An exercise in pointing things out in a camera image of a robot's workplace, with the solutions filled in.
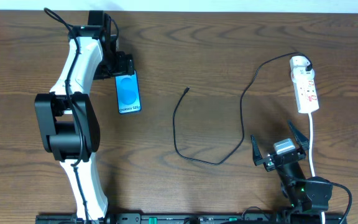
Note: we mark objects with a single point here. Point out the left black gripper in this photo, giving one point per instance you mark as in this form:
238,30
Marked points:
124,68

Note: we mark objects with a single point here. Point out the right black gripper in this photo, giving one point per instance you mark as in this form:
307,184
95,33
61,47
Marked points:
282,158

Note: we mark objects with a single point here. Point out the blue Samsung Galaxy smartphone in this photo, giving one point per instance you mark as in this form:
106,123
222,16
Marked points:
128,94

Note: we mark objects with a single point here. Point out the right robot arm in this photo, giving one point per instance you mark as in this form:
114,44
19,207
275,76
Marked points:
310,197

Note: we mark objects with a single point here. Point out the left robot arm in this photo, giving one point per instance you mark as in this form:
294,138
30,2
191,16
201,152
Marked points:
68,125

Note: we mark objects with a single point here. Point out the white USB charger plug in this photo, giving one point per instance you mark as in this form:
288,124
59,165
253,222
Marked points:
301,61

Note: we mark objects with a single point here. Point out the white power strip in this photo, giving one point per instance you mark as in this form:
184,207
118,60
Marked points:
305,90

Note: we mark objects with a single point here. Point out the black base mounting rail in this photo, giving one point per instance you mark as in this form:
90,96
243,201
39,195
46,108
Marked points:
136,218

